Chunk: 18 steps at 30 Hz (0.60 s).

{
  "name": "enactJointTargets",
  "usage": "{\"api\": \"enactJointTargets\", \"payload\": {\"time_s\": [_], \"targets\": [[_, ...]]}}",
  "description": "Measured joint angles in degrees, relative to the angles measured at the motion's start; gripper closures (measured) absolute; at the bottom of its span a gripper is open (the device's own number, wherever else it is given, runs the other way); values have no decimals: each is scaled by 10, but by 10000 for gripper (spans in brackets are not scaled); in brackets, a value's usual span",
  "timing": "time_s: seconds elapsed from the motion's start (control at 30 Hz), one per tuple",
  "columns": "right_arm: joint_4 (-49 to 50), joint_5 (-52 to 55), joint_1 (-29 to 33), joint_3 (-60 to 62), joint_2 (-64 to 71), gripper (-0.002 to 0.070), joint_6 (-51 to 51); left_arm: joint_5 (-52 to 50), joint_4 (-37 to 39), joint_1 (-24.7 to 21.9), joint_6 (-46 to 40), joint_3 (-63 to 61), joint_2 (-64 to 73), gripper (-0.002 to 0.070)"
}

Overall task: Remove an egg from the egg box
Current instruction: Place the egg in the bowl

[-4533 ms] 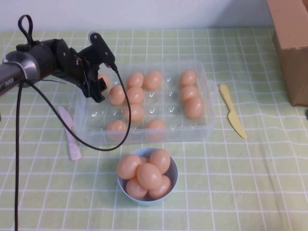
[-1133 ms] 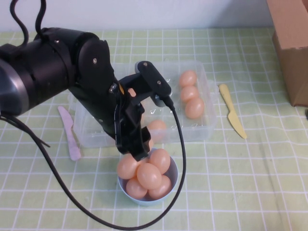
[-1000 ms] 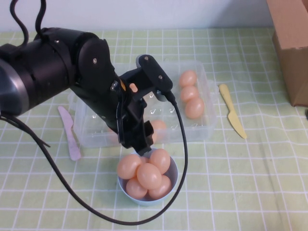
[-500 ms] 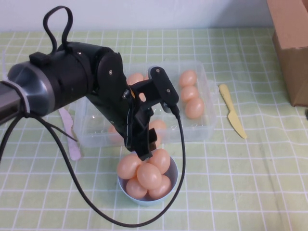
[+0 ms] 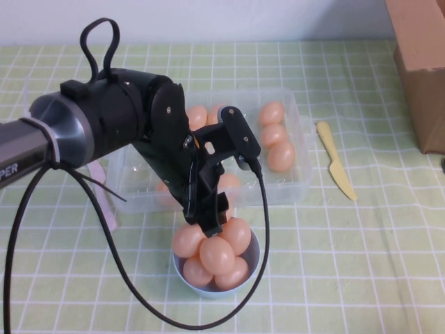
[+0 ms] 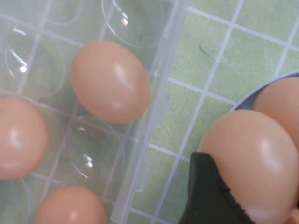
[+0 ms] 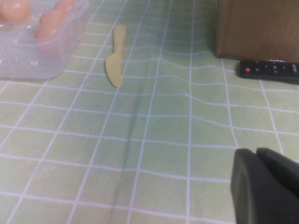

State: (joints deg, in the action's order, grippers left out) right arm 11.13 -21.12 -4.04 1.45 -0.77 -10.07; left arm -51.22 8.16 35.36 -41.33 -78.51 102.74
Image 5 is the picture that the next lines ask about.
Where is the clear plastic egg box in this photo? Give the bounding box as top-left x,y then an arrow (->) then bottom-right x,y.
110,86 -> 317,214

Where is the light blue bowl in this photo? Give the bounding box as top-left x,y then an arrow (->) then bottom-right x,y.
172,228 -> 261,301

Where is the green checked tablecloth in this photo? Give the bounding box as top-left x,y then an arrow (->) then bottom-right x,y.
0,41 -> 445,334

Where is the white zip tie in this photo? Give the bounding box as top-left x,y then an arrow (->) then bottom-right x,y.
20,116 -> 62,170

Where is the brown cardboard box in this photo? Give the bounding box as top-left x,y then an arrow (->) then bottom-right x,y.
384,0 -> 445,156

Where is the thick black camera cable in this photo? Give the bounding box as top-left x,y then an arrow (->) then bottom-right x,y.
0,158 -> 271,331

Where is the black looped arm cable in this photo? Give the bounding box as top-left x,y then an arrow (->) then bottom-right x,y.
80,19 -> 122,84

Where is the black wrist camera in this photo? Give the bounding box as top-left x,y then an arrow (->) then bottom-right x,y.
218,105 -> 262,164

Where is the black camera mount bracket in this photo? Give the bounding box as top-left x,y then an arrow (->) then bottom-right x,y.
193,122 -> 244,172

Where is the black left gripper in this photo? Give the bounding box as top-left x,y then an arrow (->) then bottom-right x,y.
137,134 -> 229,238

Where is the black zip tie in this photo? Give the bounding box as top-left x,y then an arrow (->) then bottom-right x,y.
57,166 -> 128,202

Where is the lavender plastic knife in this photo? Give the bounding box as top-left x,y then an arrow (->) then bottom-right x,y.
86,162 -> 118,231

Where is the yellow plastic knife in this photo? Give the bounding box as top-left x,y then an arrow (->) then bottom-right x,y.
315,121 -> 358,202

